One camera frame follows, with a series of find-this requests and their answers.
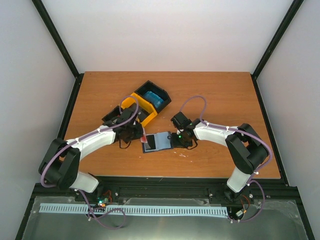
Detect blue leather card holder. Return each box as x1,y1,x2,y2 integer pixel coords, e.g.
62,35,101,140
142,131,173,153

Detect black credit card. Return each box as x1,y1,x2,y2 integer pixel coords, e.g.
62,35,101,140
144,134,156,151

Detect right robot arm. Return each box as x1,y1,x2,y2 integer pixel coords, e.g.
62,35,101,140
170,111,273,193

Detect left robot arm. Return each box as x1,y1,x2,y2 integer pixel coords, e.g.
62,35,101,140
38,108,143,202

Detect black bin with red cards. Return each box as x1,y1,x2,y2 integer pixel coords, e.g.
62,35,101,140
101,105,124,125

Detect blue card stack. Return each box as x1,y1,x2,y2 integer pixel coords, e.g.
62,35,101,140
143,91,164,109

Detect black bin with blue cards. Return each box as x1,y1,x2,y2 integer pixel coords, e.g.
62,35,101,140
134,80,172,113

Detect yellow middle bin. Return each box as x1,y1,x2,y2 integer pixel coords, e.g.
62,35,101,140
120,93,158,128

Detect left controller board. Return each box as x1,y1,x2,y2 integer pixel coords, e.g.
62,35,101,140
97,190,113,208

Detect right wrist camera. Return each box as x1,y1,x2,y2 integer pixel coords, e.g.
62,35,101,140
172,119,185,131

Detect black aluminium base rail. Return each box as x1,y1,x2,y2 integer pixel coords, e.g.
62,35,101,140
32,174,301,207

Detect light blue cable duct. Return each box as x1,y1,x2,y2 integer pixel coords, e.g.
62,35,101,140
38,203,228,218

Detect right connector wires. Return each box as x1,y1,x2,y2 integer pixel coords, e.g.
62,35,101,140
234,197,252,217

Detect left black frame post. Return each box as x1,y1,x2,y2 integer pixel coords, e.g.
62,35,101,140
31,0,81,79

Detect black frame post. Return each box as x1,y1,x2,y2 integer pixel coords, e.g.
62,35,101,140
251,0,305,79
31,0,81,79

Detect right black frame post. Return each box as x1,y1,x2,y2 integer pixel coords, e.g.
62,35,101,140
251,0,305,79

